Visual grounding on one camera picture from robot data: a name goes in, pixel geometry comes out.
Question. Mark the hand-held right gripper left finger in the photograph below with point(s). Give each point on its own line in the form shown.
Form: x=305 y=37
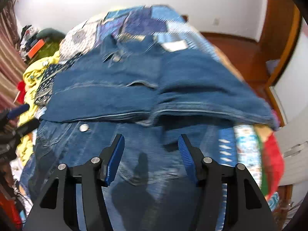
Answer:
x=115 y=160

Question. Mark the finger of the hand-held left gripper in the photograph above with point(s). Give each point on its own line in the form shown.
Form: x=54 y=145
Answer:
x=18 y=112

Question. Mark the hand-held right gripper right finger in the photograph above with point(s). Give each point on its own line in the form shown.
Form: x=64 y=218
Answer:
x=186 y=160

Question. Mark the blue jeans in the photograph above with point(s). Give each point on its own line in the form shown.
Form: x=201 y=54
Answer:
x=134 y=81

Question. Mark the pile of clothes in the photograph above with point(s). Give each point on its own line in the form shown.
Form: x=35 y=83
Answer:
x=28 y=37

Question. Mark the red fuzzy cloth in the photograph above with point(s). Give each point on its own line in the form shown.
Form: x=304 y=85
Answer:
x=21 y=91

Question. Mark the navy patterned cloth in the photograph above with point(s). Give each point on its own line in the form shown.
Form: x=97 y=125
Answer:
x=45 y=81

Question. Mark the yellow garment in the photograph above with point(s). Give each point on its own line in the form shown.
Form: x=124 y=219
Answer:
x=32 y=71

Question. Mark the striped curtain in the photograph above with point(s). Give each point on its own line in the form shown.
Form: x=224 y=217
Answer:
x=8 y=60

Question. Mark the orange box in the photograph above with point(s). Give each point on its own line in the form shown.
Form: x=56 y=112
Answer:
x=36 y=48

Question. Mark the green patterned cloth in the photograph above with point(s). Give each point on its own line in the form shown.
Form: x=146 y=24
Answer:
x=49 y=49

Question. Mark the grey-green pillow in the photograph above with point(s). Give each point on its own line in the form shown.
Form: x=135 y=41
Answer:
x=50 y=33

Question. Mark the red and green cloth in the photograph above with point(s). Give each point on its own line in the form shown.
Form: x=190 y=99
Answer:
x=272 y=154

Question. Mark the white sliding door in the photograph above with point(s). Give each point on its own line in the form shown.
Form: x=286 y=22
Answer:
x=292 y=77

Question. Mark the patchwork bed blanket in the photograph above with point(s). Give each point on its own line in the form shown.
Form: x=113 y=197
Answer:
x=149 y=21

